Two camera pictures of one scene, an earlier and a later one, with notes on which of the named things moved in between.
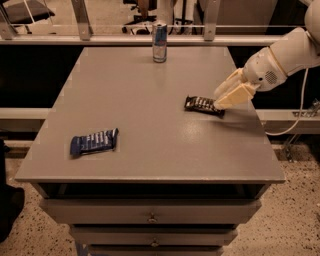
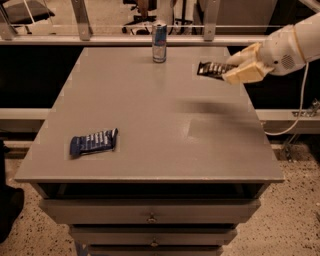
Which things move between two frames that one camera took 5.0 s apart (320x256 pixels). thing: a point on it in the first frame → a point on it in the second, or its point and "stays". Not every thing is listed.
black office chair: [143, 6] stays
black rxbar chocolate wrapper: [203, 104] → [214, 70]
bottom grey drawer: [155, 251] stays
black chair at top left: [24, 13] stays
